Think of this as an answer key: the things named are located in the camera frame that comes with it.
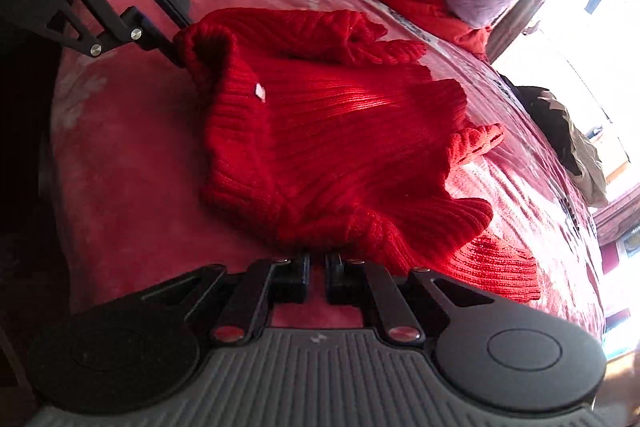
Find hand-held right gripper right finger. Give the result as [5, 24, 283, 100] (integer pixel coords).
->
[325, 252, 496, 344]

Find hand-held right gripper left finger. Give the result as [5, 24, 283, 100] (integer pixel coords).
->
[142, 253, 312, 344]

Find red knitted sweater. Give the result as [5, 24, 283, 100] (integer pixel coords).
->
[172, 7, 543, 305]

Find pink fleece blanket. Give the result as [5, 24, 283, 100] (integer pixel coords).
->
[47, 0, 608, 343]

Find red padded jacket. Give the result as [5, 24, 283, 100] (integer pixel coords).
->
[370, 0, 493, 58]

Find dark olive jacket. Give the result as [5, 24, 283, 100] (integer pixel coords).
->
[500, 74, 610, 208]

